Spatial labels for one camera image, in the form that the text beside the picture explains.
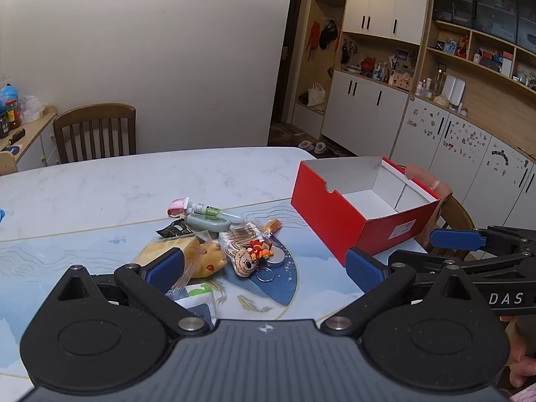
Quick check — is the round-backed wooden chair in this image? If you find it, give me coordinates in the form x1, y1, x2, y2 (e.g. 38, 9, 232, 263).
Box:
427, 195, 477, 260

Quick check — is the black snack packet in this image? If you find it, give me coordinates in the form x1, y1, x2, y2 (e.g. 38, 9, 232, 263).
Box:
156, 219, 193, 239

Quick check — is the clear plastic bag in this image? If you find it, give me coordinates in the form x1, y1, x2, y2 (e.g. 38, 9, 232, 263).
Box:
19, 95, 45, 123

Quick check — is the sticker-covered white cabinet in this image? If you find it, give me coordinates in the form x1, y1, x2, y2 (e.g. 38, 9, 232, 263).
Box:
391, 99, 536, 235

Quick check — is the pink sachet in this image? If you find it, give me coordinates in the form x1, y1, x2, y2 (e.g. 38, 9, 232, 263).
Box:
166, 197, 191, 217

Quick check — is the packaged yellow cake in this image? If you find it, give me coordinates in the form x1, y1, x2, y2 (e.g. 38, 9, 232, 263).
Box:
133, 236, 202, 279

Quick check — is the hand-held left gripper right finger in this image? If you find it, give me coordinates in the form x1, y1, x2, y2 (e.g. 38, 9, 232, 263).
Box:
319, 248, 499, 336

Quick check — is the white glue tube green label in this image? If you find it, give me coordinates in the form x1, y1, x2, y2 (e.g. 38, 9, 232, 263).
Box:
192, 201, 244, 223

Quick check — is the blue globe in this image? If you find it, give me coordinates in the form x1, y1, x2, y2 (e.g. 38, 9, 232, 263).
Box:
0, 84, 19, 110

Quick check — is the white tote bag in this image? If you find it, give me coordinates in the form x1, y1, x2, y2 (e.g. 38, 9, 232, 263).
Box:
308, 83, 327, 107

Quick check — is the dark slatted wooden chair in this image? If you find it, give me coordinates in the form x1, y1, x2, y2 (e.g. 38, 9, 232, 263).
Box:
53, 104, 137, 165

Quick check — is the white green packet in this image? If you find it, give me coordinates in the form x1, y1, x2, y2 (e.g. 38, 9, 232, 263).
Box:
165, 280, 218, 329

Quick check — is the bag of cotton swabs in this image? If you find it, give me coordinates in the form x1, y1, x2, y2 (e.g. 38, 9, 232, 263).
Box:
218, 222, 262, 252

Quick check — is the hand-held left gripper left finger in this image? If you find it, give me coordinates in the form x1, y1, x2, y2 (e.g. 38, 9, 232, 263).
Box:
40, 248, 210, 336

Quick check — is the person's right hand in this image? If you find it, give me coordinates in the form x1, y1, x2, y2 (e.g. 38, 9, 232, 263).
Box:
502, 314, 536, 388

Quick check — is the red-capped jar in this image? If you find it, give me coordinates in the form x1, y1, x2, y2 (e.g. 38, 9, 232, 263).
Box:
6, 100, 21, 130

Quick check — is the red lion keychain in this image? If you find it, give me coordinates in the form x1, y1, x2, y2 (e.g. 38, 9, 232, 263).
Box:
250, 238, 274, 260

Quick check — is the yellow plush toy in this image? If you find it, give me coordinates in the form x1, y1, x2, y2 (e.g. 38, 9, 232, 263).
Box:
190, 241, 229, 279

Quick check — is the red cardboard box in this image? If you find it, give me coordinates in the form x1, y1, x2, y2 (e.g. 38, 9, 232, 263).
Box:
291, 156, 442, 266

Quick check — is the patterned rug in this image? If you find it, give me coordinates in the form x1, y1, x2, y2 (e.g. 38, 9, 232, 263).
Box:
268, 121, 348, 156

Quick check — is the pink towel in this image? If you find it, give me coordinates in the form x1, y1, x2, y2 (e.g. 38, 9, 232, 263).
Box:
404, 164, 454, 246

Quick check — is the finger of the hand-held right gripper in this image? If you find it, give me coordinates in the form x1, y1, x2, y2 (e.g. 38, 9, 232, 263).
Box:
389, 250, 536, 279
430, 226, 536, 257

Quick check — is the dark door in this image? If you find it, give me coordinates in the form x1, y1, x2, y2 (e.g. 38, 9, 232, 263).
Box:
270, 0, 313, 135

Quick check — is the black yellow screwdriver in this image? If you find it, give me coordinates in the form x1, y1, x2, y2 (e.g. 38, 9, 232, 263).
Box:
0, 128, 26, 151

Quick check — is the round silver tin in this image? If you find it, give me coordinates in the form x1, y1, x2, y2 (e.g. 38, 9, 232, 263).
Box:
260, 247, 291, 266

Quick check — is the white lower cabinet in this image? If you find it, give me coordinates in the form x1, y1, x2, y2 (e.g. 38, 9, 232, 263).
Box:
320, 70, 409, 157

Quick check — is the wooden sideboard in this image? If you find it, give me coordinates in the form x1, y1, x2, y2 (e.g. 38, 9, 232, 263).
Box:
0, 107, 59, 172

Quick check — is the wooden wall shelf unit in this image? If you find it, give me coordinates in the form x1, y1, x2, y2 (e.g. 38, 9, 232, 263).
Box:
419, 0, 536, 135

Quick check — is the grey-green oval case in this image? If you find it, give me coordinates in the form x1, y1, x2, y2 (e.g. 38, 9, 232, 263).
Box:
185, 213, 231, 233

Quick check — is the white upper cabinet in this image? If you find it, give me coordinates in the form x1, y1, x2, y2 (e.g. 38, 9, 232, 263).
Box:
312, 0, 432, 46

